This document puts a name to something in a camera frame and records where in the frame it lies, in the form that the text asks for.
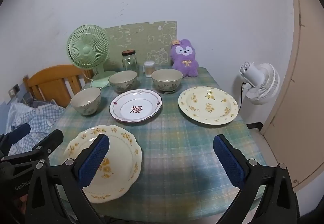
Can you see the round yellow floral plate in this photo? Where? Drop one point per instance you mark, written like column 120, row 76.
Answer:
column 202, row 112

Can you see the green patterned wall board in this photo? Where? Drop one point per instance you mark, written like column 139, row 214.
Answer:
column 141, row 36

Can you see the plaid tablecloth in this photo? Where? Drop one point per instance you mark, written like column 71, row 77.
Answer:
column 177, row 138

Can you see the beige floral bowl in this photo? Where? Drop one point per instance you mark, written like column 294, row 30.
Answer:
column 124, row 87
column 167, row 86
column 86, row 107

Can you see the green desk fan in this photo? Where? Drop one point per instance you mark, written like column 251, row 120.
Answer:
column 86, row 50

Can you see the purple plush toy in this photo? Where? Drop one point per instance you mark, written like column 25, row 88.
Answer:
column 184, row 62

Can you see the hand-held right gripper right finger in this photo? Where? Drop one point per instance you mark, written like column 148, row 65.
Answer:
column 227, row 160

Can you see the beige door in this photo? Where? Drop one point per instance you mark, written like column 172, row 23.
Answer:
column 303, row 87

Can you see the grey cloth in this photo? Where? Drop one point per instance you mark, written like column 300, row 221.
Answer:
column 38, row 104

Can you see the wall socket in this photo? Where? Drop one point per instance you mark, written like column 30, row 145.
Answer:
column 14, row 90

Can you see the white plate with red rim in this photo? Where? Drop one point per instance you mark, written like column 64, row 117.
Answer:
column 126, row 112

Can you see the white clip fan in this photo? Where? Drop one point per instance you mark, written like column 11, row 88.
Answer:
column 263, row 82

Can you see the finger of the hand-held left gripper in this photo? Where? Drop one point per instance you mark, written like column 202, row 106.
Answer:
column 20, row 130
column 48, row 143

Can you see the cotton swab container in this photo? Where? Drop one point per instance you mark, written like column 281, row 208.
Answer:
column 149, row 69

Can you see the blue checkered bear blanket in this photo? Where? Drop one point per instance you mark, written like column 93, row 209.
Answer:
column 38, row 117

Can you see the wooden bed headboard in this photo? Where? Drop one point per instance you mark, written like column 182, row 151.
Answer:
column 50, row 79

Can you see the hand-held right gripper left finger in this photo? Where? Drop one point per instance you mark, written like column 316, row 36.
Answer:
column 93, row 160

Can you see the glass jar with brown lid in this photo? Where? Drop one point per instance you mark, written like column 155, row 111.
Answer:
column 129, row 63

